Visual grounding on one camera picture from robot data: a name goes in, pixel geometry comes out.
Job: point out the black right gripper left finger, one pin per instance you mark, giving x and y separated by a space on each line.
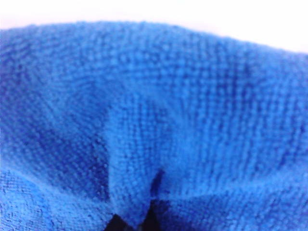
119 223

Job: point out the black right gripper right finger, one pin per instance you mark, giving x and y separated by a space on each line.
151 221

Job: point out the blue microfibre rag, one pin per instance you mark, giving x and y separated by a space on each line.
154 108

